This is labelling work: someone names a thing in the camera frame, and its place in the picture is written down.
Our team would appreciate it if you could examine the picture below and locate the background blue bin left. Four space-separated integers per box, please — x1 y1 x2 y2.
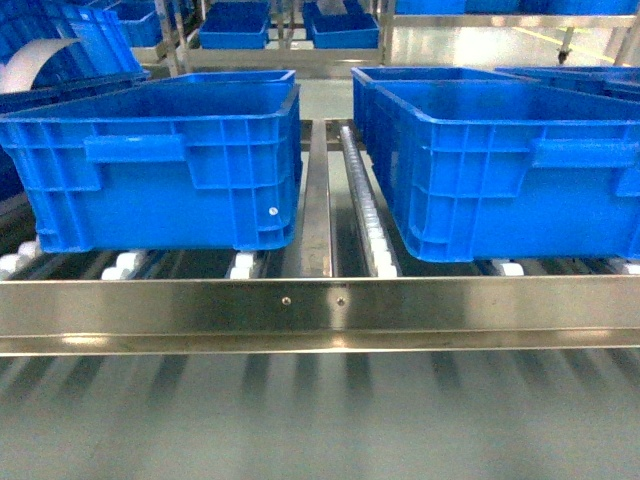
199 1 271 50

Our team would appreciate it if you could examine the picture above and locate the stacked blue bins left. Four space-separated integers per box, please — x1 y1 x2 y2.
0 0 151 201

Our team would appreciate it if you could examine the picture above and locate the steel shelf front rail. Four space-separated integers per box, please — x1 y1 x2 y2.
1 275 639 356

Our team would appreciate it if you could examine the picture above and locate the front left blue bin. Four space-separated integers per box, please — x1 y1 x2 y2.
1 82 302 253

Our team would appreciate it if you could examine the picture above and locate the rear right blue bin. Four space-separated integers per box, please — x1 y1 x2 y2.
351 66 518 152

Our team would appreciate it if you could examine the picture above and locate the background blue bin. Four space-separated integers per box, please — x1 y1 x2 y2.
199 1 271 50
302 1 379 49

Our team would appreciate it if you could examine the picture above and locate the front right blue bin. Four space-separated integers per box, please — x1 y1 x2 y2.
368 80 639 262

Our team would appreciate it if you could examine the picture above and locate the steel centre divider rail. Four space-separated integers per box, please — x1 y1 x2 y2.
300 120 334 278

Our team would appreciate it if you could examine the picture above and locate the white roller track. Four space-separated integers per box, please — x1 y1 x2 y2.
339 124 401 279

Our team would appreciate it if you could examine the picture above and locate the far right blue bin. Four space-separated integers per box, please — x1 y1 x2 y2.
496 66 639 102

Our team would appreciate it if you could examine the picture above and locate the rear left blue bin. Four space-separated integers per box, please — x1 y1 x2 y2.
157 70 296 84

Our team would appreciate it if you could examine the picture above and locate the background blue bin right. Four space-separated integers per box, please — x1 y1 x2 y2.
302 1 379 49

